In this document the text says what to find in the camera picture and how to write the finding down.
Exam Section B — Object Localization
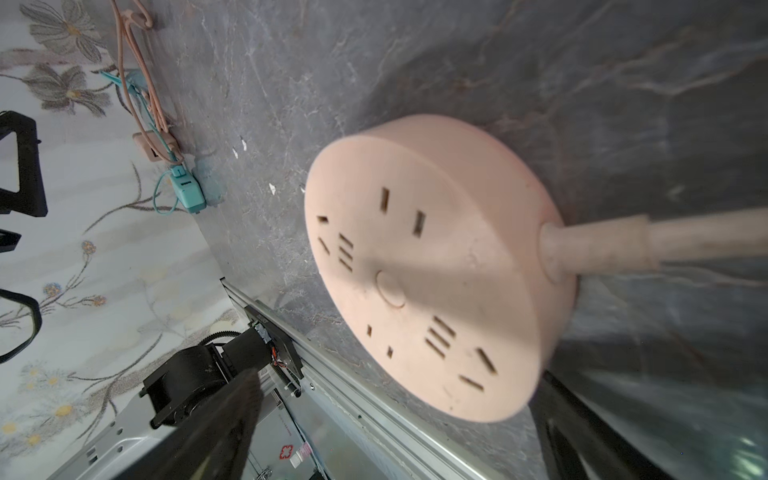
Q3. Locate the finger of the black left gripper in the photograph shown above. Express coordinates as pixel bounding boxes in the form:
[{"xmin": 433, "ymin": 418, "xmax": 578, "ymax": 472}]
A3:
[{"xmin": 1, "ymin": 111, "xmax": 48, "ymax": 218}]

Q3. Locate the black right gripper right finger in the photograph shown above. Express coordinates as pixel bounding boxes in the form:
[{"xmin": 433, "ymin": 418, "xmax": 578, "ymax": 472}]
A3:
[{"xmin": 529, "ymin": 371, "xmax": 670, "ymax": 479}]

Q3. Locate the pink round power strip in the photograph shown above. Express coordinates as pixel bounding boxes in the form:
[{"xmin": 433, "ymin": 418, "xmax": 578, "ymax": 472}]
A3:
[{"xmin": 304, "ymin": 115, "xmax": 767, "ymax": 423}]

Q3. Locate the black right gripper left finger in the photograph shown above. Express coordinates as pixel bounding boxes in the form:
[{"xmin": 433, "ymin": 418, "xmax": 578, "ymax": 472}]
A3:
[{"xmin": 117, "ymin": 369, "xmax": 264, "ymax": 479}]

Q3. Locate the pink charger plug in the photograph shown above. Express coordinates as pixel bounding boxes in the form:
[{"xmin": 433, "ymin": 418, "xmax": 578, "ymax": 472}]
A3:
[{"xmin": 109, "ymin": 1, "xmax": 182, "ymax": 165}]

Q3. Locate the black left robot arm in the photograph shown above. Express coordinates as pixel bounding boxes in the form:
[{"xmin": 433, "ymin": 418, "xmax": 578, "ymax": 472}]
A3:
[{"xmin": 1, "ymin": 112, "xmax": 274, "ymax": 479}]

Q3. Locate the teal charger plug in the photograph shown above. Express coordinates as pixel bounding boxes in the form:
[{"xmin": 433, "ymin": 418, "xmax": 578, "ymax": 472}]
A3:
[{"xmin": 100, "ymin": 69, "xmax": 207, "ymax": 216}]

